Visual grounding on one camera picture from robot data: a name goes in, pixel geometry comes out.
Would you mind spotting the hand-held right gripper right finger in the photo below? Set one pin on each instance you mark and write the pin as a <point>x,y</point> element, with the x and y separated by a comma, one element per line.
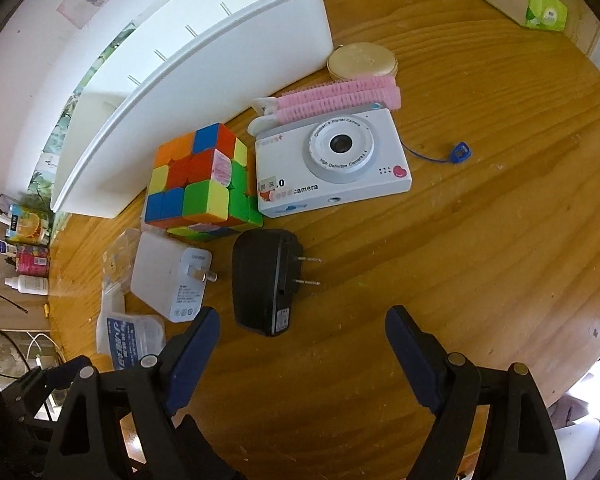
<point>412,355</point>

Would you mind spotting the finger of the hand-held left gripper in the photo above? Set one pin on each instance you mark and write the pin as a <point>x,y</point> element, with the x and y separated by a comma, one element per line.
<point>55,377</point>

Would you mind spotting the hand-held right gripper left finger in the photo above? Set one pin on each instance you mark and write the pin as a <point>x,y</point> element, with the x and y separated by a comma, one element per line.
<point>195,355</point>

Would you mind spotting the white power adapter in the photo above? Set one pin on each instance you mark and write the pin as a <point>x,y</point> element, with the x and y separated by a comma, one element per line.
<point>155,270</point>

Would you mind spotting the black power adapter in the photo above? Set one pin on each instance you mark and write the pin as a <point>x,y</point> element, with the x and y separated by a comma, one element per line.
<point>260,280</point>

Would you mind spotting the multicoloured puzzle cube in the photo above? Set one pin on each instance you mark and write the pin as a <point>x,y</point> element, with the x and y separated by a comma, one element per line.
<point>200,180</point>

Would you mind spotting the white toy digital camera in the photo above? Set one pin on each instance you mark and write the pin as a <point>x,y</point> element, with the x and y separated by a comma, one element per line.
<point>370,180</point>

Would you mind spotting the white plastic storage box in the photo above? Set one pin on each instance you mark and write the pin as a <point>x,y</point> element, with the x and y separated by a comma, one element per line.
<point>205,75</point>

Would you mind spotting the white spray bottle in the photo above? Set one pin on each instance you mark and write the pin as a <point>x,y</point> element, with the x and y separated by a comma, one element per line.
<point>30,285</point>

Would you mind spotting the pink drink carton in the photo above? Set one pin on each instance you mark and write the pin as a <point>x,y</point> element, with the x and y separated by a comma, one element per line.
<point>30,260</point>

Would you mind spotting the small clear plastic box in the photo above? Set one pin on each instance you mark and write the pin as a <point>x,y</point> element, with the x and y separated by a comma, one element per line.
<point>120,260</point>

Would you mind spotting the small blue label bottle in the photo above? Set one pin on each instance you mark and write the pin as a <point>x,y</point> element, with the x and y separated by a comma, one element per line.
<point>5,247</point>

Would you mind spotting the gold round compact case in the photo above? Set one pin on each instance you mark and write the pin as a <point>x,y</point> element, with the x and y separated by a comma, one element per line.
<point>362,60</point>

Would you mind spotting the green leaf wall border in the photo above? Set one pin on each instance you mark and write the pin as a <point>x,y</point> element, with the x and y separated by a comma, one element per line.
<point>59,132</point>

